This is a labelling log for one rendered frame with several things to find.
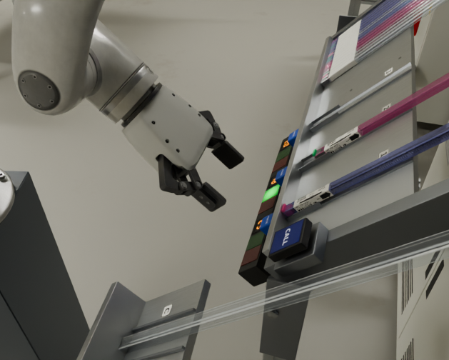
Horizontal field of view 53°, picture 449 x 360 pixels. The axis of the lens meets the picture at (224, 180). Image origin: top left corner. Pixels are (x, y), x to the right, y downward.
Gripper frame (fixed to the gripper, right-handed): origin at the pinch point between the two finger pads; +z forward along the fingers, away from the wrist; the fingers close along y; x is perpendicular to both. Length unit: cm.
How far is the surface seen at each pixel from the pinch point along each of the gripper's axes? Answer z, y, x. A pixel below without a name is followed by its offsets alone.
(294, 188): 9.6, -5.4, 3.5
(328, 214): 10.2, 3.6, 10.8
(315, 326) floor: 66, -28, -43
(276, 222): 8.1, 3.1, 3.5
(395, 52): 10.2, -30.6, 19.7
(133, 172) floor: 7, -75, -97
